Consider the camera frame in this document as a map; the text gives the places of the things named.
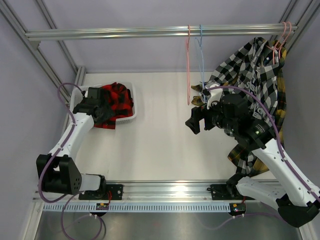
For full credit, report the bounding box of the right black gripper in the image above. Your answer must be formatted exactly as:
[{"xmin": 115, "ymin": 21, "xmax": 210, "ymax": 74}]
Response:
[{"xmin": 185, "ymin": 95, "xmax": 237, "ymax": 135}]

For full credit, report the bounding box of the red black plaid shirt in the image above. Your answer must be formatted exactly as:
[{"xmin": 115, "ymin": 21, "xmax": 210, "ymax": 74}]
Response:
[{"xmin": 94, "ymin": 82, "xmax": 134, "ymax": 130}]

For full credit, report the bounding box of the white slotted cable duct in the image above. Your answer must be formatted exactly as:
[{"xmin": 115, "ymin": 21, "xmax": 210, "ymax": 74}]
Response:
[{"xmin": 43, "ymin": 202, "xmax": 231, "ymax": 213}]

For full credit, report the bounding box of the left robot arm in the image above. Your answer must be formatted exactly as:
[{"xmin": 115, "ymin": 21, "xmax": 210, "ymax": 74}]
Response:
[{"xmin": 36, "ymin": 87, "xmax": 115, "ymax": 203}]

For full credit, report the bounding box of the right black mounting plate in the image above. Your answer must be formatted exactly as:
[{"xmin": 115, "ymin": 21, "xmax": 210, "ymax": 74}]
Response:
[{"xmin": 206, "ymin": 183, "xmax": 247, "ymax": 201}]

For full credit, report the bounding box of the grey white plaid shirt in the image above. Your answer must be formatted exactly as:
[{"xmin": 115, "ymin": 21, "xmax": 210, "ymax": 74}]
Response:
[{"xmin": 199, "ymin": 36, "xmax": 286, "ymax": 176}]

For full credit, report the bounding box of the aluminium hanging rail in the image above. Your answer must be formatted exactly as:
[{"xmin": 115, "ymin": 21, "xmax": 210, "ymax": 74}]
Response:
[{"xmin": 25, "ymin": 23, "xmax": 298, "ymax": 42}]

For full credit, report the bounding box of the right aluminium frame post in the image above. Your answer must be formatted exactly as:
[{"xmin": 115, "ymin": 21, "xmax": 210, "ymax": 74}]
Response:
[{"xmin": 279, "ymin": 0, "xmax": 320, "ymax": 53}]

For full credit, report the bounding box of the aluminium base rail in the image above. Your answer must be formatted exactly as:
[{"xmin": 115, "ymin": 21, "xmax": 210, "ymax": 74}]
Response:
[{"xmin": 32, "ymin": 180, "xmax": 285, "ymax": 203}]

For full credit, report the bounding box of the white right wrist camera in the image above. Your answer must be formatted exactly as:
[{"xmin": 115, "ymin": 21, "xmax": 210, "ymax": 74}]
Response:
[{"xmin": 205, "ymin": 83, "xmax": 223, "ymax": 110}]

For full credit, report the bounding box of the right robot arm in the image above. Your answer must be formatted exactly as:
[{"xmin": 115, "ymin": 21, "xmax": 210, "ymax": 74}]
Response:
[{"xmin": 185, "ymin": 94, "xmax": 320, "ymax": 228}]

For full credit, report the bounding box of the white plastic basket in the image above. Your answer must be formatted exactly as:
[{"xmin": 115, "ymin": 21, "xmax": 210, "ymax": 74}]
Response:
[{"xmin": 80, "ymin": 82, "xmax": 138, "ymax": 124}]

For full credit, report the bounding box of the left aluminium frame post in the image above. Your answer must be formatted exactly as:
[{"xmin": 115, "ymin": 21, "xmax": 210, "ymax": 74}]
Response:
[{"xmin": 0, "ymin": 0, "xmax": 87, "ymax": 103}]

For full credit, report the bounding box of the light blue wire hanger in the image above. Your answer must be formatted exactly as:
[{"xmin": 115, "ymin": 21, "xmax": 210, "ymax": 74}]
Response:
[{"xmin": 194, "ymin": 24, "xmax": 207, "ymax": 103}]

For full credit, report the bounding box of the aluminium frame post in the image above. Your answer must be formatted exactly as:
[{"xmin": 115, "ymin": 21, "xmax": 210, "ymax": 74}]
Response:
[
  {"xmin": 0, "ymin": 0, "xmax": 87, "ymax": 103},
  {"xmin": 279, "ymin": 0, "xmax": 320, "ymax": 53}
]

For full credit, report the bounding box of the black mounting plate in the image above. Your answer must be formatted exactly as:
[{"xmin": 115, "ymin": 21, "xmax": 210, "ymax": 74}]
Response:
[
  {"xmin": 206, "ymin": 183, "xmax": 247, "ymax": 201},
  {"xmin": 78, "ymin": 184, "xmax": 124, "ymax": 201}
]

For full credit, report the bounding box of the yellow plaid shirt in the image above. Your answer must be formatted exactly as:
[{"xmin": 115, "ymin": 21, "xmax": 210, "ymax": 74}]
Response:
[{"xmin": 191, "ymin": 39, "xmax": 288, "ymax": 177}]

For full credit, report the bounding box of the pink wire hanger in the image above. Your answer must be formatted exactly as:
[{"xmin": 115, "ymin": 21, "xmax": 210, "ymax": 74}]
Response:
[
  {"xmin": 272, "ymin": 21, "xmax": 293, "ymax": 64},
  {"xmin": 185, "ymin": 24, "xmax": 191, "ymax": 106},
  {"xmin": 266, "ymin": 21, "xmax": 292, "ymax": 65}
]

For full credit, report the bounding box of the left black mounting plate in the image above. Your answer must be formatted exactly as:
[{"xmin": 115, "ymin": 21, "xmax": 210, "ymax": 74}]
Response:
[{"xmin": 78, "ymin": 184, "xmax": 124, "ymax": 201}]

